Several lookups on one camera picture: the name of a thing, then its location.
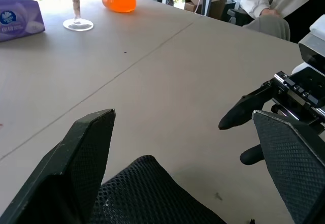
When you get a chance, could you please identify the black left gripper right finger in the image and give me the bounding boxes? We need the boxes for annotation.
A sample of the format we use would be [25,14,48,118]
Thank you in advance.
[252,110,325,224]

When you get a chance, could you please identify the seated person's hand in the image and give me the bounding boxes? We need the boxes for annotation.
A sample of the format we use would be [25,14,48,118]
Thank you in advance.
[261,7,281,17]

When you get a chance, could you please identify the purple tissue pack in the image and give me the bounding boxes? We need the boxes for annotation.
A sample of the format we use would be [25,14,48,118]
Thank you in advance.
[0,0,46,43]

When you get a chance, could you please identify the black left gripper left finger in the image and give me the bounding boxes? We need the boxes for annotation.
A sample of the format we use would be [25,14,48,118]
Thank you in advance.
[0,109,116,224]

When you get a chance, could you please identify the clear wine glass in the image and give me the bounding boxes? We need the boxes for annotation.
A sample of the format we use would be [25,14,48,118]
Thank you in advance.
[62,0,94,32]

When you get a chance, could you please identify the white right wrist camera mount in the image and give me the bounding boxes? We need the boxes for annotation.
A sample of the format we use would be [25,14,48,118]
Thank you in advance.
[291,14,325,75]

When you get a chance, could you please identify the black mesh drawstring pouch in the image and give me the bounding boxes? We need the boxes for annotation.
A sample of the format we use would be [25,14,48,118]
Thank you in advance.
[88,154,227,224]

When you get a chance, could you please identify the black office chair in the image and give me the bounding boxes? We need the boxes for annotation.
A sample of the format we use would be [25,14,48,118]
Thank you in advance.
[226,7,255,27]

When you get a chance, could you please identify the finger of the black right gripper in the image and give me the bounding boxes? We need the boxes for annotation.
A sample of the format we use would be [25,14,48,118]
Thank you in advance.
[239,144,265,167]
[218,81,275,131]

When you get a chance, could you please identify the brown cardboard box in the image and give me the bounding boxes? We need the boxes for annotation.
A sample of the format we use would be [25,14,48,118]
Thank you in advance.
[184,0,227,19]

